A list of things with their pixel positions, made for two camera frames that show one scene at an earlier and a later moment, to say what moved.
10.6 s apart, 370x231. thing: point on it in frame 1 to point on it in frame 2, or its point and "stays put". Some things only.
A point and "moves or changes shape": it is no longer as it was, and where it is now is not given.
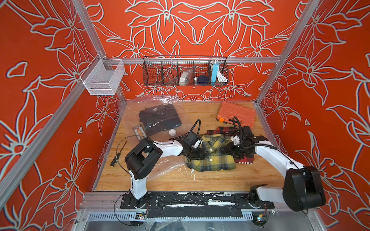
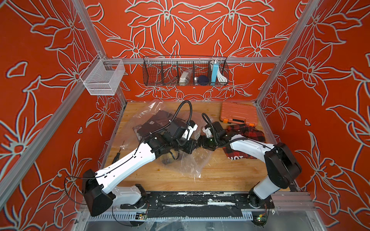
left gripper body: [194, 154] to [187, 146]
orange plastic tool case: [229, 111] stays put
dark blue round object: [203, 80] stays put
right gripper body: [237, 150] to [209, 143]
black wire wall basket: [185, 70] stays put
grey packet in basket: [185, 77] stays put
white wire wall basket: [102, 76] stays put
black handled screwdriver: [116, 157] stays put
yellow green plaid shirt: [217, 156] to [166, 160]
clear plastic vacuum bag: [162, 119] moves or changes shape
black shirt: [160, 118] moves or changes shape
